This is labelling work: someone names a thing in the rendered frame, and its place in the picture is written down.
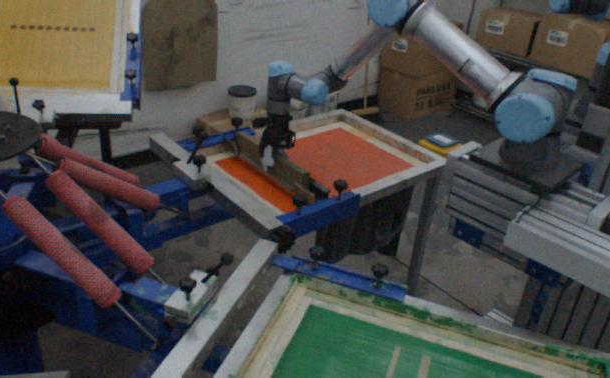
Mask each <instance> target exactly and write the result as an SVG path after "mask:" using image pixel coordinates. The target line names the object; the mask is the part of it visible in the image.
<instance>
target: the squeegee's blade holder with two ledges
mask: <svg viewBox="0 0 610 378"><path fill-rule="evenodd" d="M239 157H241V158H242V159H244V160H245V161H247V162H248V163H250V164H251V165H253V166H254V167H256V168H257V169H259V170H260V171H262V172H263V173H265V174H266V175H268V176H270V177H271V178H273V179H274V180H276V181H277V183H279V184H280V185H282V186H283V187H285V188H286V189H288V190H289V191H291V192H295V188H293V187H292V186H290V185H289V184H287V183H286V181H284V180H283V179H281V178H280V177H278V176H277V175H275V174H274V173H272V172H271V171H268V170H267V171H266V172H265V171H264V169H263V167H262V166H261V165H259V164H258V163H256V162H255V161H253V160H252V159H250V158H249V157H247V156H246V155H244V153H243V152H241V153H239Z"/></svg>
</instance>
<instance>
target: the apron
mask: <svg viewBox="0 0 610 378"><path fill-rule="evenodd" d="M142 25H143V40H144V58H145V77H146V91H148V90H152V89H165V88H170V87H173V86H177V85H198V84H199V83H201V82H204V81H216V79H217V60H218V4H217V3H216V2H215V0H150V1H149V2H148V3H147V4H146V3H145V6H144V8H143V9H142Z"/></svg>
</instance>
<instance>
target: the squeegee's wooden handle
mask: <svg viewBox="0 0 610 378"><path fill-rule="evenodd" d="M259 142H260V141H259V140H257V139H256V138H254V137H252V136H251V135H249V134H248V133H246V132H239V133H238V134H237V144H238V145H239V153H241V152H243V153H244V155H246V156H247V157H249V158H250V159H252V160H253V161H255V162H256V163H258V164H259V165H261V166H262V164H261V160H260V156H259ZM272 158H273V160H274V162H275V163H274V166H268V165H267V166H268V167H267V170H268V171H271V172H272V173H274V174H275V175H277V176H278V177H280V178H281V179H283V180H284V181H286V183H287V184H289V185H290V186H292V187H293V188H295V185H293V183H294V181H295V183H297V184H299V185H301V186H302V187H304V188H305V189H307V190H308V191H309V183H310V172H309V171H307V170H306V169H304V168H303V167H301V166H299V165H297V164H295V163H293V162H292V161H290V160H289V159H287V158H285V157H284V156H282V155H281V153H279V152H277V151H275V150H274V149H273V148H272Z"/></svg>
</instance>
